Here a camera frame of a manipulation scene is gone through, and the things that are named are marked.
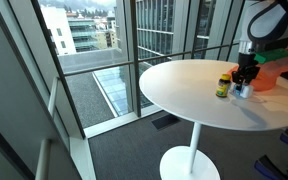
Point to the white railing post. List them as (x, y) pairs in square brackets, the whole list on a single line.
[(43, 160)]

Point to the yellow-capped pill bottle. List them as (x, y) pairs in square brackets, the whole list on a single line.
[(223, 86)]

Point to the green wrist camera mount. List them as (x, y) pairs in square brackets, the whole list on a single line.
[(272, 56)]

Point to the dark floor vent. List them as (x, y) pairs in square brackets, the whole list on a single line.
[(165, 122)]

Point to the pink plastic bag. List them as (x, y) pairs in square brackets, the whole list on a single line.
[(267, 78)]

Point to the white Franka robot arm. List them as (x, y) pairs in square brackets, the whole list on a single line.
[(270, 23)]

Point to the blue and white box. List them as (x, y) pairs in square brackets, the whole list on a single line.
[(245, 91)]

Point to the white table pedestal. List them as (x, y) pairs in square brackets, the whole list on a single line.
[(189, 160)]

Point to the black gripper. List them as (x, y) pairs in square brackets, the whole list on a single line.
[(246, 66)]

